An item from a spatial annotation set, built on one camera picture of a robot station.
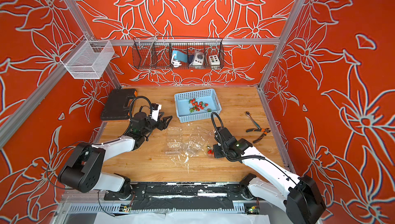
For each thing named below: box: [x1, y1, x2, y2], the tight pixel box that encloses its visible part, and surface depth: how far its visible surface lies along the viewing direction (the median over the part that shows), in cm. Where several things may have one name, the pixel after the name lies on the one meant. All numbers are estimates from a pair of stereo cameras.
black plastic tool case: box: [100, 88, 137, 121], surface depth 102 cm
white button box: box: [208, 54, 221, 66], surface depth 96 cm
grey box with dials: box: [189, 49, 205, 66], surface depth 93 cm
